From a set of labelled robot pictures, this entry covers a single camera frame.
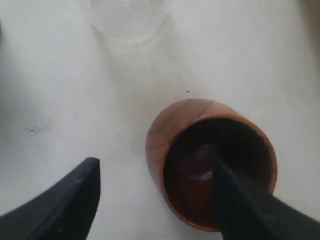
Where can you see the brown wooden cup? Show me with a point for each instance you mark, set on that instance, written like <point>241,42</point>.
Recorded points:
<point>185,140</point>

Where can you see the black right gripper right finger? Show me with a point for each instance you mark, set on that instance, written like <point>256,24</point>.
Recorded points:
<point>245,211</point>

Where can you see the clear plastic bottle white cap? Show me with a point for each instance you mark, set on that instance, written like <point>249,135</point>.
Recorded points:
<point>127,21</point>

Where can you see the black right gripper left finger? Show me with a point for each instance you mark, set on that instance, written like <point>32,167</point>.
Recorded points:
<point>65,211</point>

